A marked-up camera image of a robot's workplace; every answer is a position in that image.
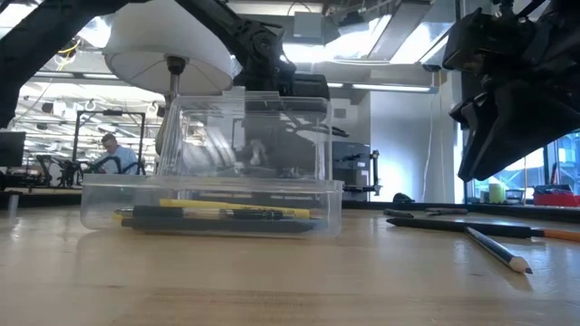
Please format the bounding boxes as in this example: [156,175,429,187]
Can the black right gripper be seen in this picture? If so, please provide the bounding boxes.
[449,0,580,182]

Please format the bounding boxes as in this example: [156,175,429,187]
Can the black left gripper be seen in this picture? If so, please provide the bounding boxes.
[239,72,350,178]

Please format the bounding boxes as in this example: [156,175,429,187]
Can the black marker pen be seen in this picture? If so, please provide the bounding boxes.
[386,216,545,240]

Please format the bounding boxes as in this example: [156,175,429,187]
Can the dark blue pencil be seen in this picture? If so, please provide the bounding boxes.
[465,225,534,275]

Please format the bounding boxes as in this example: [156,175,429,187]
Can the orange pencil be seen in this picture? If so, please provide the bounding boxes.
[532,228,580,243]

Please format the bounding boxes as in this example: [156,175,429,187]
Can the yellow highlighter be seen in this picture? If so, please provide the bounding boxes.
[111,206,135,223]
[158,198,313,220]

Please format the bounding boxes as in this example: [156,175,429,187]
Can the dark grey-blue pen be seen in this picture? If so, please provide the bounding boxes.
[121,216,328,235]

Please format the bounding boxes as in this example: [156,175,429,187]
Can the clear plastic supply box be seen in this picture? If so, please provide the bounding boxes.
[80,85,344,239]

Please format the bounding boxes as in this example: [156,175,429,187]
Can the yellow-green cup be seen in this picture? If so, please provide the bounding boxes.
[488,182,507,205]

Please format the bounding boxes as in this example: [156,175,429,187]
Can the ceiling light strip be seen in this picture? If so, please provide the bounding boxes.
[351,82,431,93]

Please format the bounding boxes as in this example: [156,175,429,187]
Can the grey machine cabinet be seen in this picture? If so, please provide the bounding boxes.
[333,140,373,202]

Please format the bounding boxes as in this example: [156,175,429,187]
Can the red storage bin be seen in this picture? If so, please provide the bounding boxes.
[533,184,580,208]

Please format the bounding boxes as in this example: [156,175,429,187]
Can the white shade table lamp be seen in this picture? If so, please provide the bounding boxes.
[102,0,235,177]

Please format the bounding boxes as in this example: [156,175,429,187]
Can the person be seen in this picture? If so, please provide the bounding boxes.
[92,132,140,176]

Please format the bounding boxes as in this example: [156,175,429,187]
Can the black monitor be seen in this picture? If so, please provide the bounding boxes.
[0,130,27,168]

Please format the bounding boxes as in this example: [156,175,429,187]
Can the wire mesh basket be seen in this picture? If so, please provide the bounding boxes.
[505,188,527,206]

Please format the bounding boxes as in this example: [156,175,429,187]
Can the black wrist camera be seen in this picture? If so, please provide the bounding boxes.
[441,6,538,78]

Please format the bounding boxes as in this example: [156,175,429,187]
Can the black workstation frame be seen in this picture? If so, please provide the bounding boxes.
[73,110,147,176]

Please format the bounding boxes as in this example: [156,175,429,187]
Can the black ceiling camera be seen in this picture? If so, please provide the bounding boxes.
[57,39,81,61]

